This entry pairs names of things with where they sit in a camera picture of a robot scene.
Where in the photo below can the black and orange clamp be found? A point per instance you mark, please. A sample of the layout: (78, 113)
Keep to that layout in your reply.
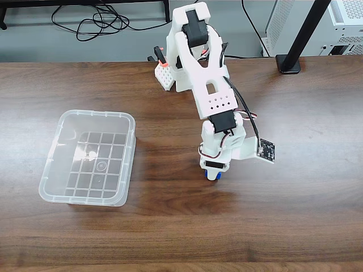
(158, 55)

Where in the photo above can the white computer case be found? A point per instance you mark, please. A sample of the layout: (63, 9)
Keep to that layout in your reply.
(346, 37)

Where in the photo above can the clear plastic bin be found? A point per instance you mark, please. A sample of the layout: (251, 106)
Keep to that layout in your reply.
(85, 198)

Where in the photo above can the camera module on white bracket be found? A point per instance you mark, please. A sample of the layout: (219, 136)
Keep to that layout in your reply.
(266, 150)

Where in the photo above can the black pole stand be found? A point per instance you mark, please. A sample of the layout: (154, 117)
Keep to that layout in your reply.
(303, 31)

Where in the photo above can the blue cube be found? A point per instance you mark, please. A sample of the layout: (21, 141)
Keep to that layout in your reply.
(219, 176)

